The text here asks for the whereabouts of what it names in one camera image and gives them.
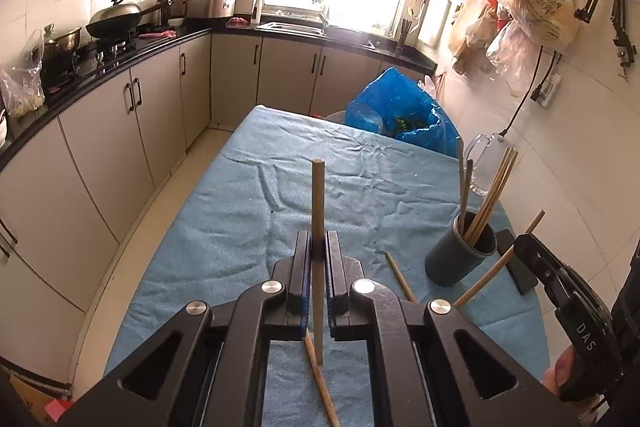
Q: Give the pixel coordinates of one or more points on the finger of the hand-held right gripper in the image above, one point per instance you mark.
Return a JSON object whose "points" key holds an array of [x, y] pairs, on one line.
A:
{"points": [[535, 259]]}

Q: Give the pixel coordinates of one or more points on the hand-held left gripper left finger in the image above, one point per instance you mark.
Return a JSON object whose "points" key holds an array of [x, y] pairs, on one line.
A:
{"points": [[305, 257]]}

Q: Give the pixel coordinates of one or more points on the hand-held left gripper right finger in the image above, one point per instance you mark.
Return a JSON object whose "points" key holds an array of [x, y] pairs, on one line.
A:
{"points": [[331, 257]]}

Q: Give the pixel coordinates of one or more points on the slender wooden chopstick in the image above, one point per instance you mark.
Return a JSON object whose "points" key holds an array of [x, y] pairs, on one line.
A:
{"points": [[400, 277], [322, 387], [317, 197], [482, 282]]}

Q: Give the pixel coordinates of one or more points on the bunch of wooden chopsticks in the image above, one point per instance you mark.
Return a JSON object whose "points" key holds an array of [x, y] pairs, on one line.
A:
{"points": [[492, 192]]}

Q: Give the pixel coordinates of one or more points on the dark round utensil cup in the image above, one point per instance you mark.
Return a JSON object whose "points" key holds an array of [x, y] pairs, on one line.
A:
{"points": [[450, 262]]}

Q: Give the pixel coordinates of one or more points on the person's right hand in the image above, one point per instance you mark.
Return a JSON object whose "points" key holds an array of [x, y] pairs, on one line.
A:
{"points": [[560, 369]]}

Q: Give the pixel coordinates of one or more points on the black smartphone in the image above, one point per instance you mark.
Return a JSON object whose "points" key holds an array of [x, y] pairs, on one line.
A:
{"points": [[522, 277]]}

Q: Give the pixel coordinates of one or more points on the blue tablecloth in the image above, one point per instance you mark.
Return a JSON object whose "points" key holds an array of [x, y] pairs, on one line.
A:
{"points": [[250, 207]]}

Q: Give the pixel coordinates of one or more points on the clear glass pitcher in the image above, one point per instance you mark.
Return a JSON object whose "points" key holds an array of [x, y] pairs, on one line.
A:
{"points": [[482, 172]]}

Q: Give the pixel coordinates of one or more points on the blue plastic bag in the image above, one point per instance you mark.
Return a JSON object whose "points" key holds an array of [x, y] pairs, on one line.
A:
{"points": [[390, 97]]}

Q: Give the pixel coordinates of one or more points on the pink plastic bag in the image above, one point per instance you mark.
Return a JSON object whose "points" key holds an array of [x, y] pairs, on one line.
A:
{"points": [[515, 57]]}

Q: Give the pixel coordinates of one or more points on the brown hanging bags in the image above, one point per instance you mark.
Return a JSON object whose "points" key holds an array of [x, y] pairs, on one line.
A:
{"points": [[467, 42]]}

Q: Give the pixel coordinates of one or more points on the steel sink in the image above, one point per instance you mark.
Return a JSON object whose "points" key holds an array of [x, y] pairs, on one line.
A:
{"points": [[287, 28]]}

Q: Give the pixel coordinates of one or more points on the beige base cabinets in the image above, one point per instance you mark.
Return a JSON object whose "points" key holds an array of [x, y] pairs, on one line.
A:
{"points": [[100, 147]]}

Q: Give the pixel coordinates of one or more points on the sink faucet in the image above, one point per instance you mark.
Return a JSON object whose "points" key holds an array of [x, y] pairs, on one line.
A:
{"points": [[323, 21]]}

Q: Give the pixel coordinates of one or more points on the pink cloth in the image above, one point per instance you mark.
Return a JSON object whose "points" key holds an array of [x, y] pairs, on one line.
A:
{"points": [[157, 35], [237, 22]]}

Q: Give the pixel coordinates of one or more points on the white bottle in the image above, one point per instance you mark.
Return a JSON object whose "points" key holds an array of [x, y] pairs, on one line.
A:
{"points": [[258, 9]]}

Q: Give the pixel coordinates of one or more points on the white cutting board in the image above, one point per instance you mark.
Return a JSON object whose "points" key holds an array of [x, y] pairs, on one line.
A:
{"points": [[434, 24]]}

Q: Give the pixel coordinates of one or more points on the beige printed plastic bag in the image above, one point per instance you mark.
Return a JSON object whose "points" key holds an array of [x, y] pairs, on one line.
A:
{"points": [[542, 2]]}

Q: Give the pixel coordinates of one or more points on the silver rice cooker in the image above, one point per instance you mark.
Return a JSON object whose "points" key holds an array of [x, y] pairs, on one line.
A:
{"points": [[210, 6]]}

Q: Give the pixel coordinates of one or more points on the black countertop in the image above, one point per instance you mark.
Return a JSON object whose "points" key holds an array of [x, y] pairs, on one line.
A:
{"points": [[120, 62]]}

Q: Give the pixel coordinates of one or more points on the gas stove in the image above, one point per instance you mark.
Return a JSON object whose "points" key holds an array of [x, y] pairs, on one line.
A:
{"points": [[112, 49]]}

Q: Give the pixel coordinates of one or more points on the black wok with lid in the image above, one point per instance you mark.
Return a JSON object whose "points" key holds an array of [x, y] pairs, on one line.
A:
{"points": [[117, 19]]}

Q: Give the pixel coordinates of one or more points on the cardboard box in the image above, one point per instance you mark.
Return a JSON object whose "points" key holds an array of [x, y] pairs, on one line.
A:
{"points": [[35, 402]]}

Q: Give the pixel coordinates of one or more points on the steel pot with lid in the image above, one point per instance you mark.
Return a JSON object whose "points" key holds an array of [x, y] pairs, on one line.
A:
{"points": [[62, 42]]}

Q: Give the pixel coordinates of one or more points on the white bowls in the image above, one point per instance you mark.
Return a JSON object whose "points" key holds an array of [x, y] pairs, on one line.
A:
{"points": [[2, 129]]}

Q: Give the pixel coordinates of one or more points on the clear plastic bag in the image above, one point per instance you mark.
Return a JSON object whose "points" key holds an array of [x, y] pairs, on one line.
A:
{"points": [[22, 87]]}

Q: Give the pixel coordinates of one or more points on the white wall outlet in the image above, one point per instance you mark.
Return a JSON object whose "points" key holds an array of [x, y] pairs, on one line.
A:
{"points": [[552, 89]]}

